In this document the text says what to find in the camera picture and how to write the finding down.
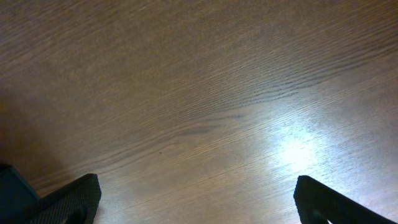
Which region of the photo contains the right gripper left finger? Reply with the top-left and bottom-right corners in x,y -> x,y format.
18,174 -> 101,224

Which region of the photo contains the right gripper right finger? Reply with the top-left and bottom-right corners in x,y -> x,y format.
294,175 -> 397,224

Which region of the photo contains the black box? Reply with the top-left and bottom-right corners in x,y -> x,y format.
1,163 -> 40,222

